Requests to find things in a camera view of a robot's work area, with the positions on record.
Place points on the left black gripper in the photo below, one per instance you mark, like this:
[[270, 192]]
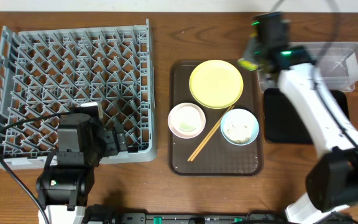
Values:
[[119, 139]]

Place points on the pink small bowl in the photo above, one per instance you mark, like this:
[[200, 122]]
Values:
[[186, 120]]

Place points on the grey plastic dishwasher rack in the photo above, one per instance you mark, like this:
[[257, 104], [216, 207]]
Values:
[[46, 72]]

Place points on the food scraps in bowl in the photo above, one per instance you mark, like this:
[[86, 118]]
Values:
[[237, 133]]

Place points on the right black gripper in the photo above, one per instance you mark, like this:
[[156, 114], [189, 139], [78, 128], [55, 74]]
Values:
[[255, 56]]

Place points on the green orange snack wrapper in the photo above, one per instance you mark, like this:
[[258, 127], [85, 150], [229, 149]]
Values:
[[250, 66]]

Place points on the clear plastic waste bin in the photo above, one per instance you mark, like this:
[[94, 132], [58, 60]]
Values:
[[339, 66]]

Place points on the yellow round plate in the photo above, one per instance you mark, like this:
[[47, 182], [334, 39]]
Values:
[[216, 84]]

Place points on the light blue bowl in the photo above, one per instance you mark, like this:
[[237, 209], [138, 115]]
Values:
[[241, 116]]

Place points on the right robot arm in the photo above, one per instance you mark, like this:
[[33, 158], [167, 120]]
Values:
[[332, 184]]

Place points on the black rectangular waste bin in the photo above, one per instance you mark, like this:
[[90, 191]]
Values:
[[282, 122]]

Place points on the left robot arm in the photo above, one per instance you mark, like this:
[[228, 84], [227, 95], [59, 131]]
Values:
[[68, 176]]

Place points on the dark brown serving tray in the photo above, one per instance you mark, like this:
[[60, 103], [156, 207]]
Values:
[[218, 157]]

